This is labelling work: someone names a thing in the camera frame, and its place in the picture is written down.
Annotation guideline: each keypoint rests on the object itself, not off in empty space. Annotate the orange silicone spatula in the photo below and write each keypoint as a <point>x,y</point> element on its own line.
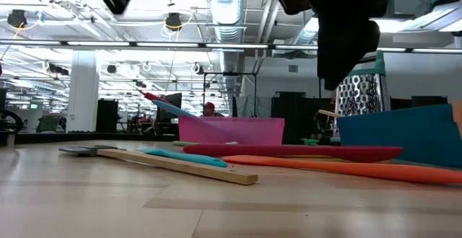
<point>361,171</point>

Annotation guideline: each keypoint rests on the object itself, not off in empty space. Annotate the small teal utensil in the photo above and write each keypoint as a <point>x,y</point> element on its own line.
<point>311,142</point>

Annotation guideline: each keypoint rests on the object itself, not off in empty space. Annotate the person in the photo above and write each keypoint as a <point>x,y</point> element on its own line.
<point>323,128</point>
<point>209,108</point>

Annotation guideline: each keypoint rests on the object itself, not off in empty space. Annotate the office chair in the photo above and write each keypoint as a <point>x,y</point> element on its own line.
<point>48,122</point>

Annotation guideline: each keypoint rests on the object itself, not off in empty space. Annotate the wall air vent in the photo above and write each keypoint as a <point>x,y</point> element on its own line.
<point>293,68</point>

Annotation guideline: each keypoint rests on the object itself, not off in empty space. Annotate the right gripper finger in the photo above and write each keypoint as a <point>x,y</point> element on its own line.
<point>343,50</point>

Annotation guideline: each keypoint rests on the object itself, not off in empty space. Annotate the low black partition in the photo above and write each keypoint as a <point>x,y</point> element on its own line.
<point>429,101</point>

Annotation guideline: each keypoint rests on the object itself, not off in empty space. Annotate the white building column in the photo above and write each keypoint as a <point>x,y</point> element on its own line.
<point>83,93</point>

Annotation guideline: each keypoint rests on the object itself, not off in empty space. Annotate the blue plastic bin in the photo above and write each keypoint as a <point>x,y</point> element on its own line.
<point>397,137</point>

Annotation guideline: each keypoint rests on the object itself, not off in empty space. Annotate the red slotted spoon metal shaft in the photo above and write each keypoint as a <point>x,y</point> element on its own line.
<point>151,95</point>

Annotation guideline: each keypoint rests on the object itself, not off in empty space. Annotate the pink translucent plastic bin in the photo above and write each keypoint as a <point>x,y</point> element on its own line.
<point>231,131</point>

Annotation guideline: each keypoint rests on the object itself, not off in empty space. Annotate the black partition screen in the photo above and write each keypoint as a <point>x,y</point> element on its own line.
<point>296,119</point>

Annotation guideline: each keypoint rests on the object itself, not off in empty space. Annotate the large blue silicone spoon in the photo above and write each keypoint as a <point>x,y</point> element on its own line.
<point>169,107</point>

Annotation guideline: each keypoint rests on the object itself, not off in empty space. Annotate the teal and steel box grater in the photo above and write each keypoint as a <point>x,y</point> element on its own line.
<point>364,93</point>

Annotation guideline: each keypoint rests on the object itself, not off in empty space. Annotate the orange plastic bin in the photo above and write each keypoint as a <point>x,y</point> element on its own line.
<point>457,119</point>

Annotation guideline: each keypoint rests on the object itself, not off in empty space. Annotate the black aluminium table frame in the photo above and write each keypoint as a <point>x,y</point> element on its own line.
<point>108,136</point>

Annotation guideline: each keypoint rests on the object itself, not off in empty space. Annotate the blue silicone spatula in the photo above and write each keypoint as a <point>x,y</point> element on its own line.
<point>195,158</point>

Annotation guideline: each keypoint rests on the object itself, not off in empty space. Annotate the black room monitor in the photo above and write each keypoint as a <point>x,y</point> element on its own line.
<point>175,99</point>

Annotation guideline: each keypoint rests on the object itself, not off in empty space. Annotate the black cabinet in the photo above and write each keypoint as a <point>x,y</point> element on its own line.
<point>107,117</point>

